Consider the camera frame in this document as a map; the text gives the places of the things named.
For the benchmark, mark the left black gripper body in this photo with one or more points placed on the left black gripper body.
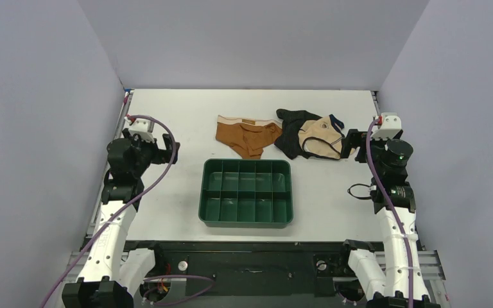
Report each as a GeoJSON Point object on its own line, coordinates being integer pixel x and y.
{"type": "Point", "coordinates": [149, 153]}

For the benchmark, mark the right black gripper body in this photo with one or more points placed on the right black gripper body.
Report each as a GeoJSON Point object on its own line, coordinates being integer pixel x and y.
{"type": "Point", "coordinates": [354, 140]}

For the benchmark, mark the black patterned underwear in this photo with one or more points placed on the black patterned underwear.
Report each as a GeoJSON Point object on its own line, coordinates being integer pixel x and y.
{"type": "Point", "coordinates": [292, 122]}

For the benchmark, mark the brown underwear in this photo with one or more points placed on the brown underwear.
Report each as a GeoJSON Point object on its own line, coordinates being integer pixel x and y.
{"type": "Point", "coordinates": [247, 137]}

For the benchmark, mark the green compartment tray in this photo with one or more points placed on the green compartment tray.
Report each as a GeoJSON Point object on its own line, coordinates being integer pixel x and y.
{"type": "Point", "coordinates": [237, 193]}

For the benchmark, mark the beige underwear with dark trim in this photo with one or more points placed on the beige underwear with dark trim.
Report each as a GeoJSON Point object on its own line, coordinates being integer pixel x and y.
{"type": "Point", "coordinates": [322, 138]}

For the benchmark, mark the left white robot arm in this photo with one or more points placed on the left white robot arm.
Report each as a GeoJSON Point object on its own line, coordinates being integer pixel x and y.
{"type": "Point", "coordinates": [110, 238]}

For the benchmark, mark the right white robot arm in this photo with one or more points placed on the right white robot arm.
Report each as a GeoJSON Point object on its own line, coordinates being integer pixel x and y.
{"type": "Point", "coordinates": [393, 238]}

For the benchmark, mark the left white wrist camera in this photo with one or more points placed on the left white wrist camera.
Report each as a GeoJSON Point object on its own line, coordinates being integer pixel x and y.
{"type": "Point", "coordinates": [139, 129]}

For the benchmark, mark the aluminium frame rail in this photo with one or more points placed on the aluminium frame rail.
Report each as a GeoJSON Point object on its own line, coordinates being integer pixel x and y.
{"type": "Point", "coordinates": [430, 265]}

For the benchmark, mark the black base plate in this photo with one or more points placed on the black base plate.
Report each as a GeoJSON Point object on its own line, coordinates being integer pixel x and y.
{"type": "Point", "coordinates": [167, 273]}

